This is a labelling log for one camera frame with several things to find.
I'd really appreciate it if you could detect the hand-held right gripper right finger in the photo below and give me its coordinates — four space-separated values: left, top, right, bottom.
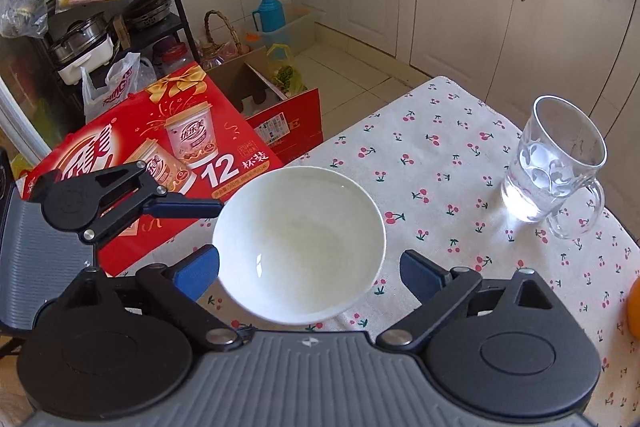
376 249 557 354

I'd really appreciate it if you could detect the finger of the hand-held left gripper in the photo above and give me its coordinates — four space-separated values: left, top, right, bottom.
82 161 224 242

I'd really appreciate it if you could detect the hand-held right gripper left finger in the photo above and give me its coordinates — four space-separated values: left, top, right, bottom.
66 244 246 354

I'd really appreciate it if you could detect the plain white bowl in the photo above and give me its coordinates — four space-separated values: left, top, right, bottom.
212 167 387 325

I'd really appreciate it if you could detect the red gift box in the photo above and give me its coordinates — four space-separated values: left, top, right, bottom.
22 62 286 278

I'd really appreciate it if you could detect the cherry-print tablecloth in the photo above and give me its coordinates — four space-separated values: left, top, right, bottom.
135 76 640 427

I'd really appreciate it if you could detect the open red cardboard carton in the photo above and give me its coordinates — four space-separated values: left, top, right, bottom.
207 47 325 164

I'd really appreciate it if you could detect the white plastic shopping bag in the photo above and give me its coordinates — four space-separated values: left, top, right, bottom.
81 52 157 124

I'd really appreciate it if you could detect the clear plastic jar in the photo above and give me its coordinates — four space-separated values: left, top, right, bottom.
152 36 194 78

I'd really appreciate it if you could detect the clear glass mug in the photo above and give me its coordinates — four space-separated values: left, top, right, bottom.
501 95 608 240

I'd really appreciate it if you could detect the wicker basket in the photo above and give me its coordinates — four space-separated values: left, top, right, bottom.
202 9 242 58

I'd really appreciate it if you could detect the white electric pot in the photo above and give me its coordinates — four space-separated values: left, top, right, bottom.
50 14 122 85

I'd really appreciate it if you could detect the black wok with lid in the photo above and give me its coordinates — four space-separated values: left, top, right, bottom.
122 0 173 28

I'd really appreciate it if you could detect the clear plastic storage bin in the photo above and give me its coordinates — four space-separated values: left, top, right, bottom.
260 4 317 58

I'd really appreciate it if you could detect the teal thermos jug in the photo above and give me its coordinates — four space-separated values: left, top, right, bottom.
251 0 283 32

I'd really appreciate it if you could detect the orange with green leaf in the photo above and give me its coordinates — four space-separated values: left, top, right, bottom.
626 277 640 339

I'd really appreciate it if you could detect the white kitchen cabinet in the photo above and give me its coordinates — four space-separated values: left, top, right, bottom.
277 0 640 128

